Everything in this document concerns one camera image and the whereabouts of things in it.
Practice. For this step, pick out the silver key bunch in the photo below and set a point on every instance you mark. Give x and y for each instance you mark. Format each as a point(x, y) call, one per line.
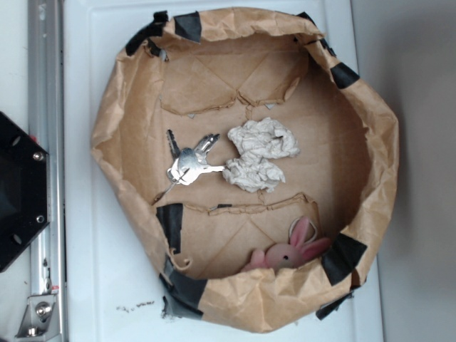
point(189, 163)

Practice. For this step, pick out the brown paper bag bin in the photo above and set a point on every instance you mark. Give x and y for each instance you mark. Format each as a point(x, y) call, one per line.
point(211, 71)

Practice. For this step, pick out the crumpled white paper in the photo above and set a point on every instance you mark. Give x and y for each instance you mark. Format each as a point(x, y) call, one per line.
point(258, 143)

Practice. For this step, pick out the pink bunny toy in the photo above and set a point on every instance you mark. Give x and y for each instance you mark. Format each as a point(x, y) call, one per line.
point(303, 246)

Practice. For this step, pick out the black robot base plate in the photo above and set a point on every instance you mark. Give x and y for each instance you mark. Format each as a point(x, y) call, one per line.
point(24, 191)

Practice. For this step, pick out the aluminium rail frame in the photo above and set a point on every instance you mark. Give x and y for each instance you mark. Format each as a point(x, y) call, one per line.
point(45, 99)

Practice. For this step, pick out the silver corner bracket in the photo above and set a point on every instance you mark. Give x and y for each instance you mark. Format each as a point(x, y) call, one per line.
point(41, 319)

